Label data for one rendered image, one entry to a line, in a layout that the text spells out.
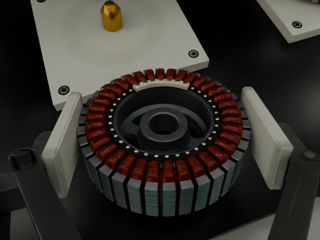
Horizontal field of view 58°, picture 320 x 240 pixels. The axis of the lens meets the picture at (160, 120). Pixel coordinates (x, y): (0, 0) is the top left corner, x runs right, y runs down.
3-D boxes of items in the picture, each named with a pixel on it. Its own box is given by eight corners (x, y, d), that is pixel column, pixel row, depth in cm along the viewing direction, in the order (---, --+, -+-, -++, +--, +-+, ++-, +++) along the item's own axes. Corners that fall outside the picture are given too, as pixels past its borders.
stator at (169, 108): (261, 215, 17) (278, 180, 15) (74, 225, 17) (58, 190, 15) (223, 97, 25) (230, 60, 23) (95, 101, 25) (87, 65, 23)
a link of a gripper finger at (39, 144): (41, 215, 14) (-24, 219, 14) (65, 150, 18) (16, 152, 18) (33, 193, 13) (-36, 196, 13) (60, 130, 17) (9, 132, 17)
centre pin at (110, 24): (125, 29, 29) (122, 7, 27) (106, 34, 29) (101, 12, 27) (119, 16, 30) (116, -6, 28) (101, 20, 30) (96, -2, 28)
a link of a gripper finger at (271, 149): (280, 147, 14) (295, 146, 14) (242, 86, 20) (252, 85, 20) (268, 191, 16) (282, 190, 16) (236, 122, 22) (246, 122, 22)
